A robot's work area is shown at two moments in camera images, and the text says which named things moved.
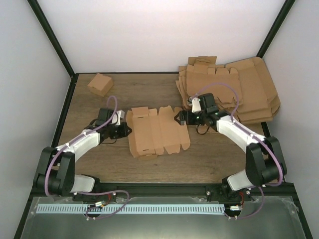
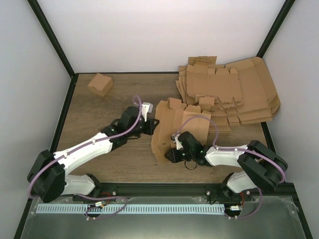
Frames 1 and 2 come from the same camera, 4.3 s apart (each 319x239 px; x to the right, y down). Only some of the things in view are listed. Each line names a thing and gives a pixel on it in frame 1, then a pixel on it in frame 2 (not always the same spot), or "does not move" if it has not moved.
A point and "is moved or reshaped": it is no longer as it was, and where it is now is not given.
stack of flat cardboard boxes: (243, 89) does not move
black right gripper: (182, 122) -> (172, 153)
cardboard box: (149, 133) is moved or reshaped
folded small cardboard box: (100, 84) does not move
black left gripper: (124, 133) -> (152, 125)
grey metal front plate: (266, 217) does not move
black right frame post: (287, 5) does not move
